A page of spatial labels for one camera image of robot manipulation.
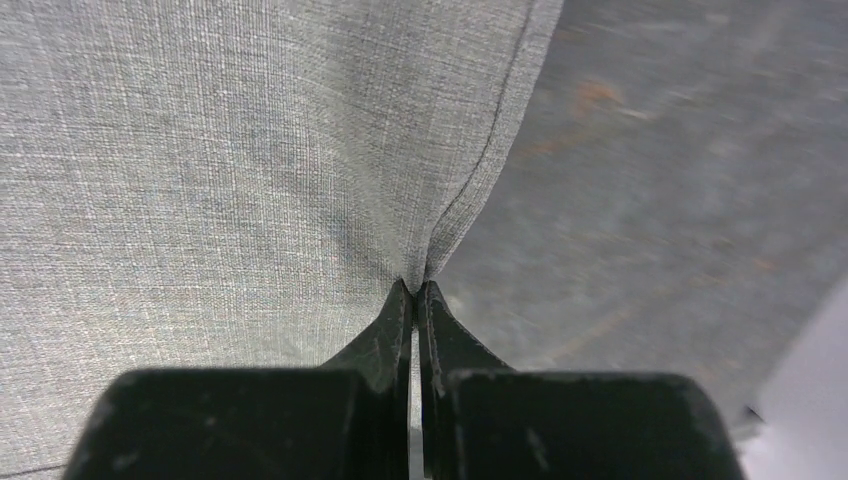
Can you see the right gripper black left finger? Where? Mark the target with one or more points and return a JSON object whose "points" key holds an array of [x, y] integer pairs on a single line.
{"points": [[347, 418]]}

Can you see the grey cloth napkin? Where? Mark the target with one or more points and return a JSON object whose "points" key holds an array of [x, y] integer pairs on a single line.
{"points": [[232, 183]]}

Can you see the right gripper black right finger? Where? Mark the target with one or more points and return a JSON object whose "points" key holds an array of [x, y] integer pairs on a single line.
{"points": [[482, 419]]}

